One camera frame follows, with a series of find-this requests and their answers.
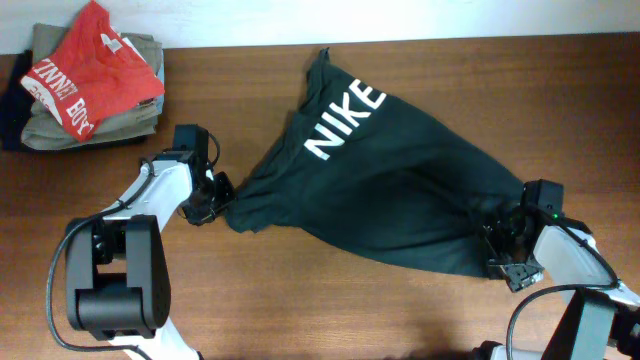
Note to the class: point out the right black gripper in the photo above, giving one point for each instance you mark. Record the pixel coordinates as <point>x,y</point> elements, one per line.
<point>516,279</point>

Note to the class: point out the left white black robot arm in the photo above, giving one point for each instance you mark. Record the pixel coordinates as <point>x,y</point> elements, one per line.
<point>117,281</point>

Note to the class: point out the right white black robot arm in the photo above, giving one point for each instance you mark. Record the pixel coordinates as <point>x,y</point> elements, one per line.
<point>601,310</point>

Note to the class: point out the folded black garment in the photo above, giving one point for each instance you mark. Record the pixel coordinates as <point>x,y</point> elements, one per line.
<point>15,107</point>

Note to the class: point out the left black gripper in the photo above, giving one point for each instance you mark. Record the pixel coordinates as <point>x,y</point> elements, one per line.
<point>197,215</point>

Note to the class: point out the red printed t-shirt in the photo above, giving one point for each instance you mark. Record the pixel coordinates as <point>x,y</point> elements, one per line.
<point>92,75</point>

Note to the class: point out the dark green Nike t-shirt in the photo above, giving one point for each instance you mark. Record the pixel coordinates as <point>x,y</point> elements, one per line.
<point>371,174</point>

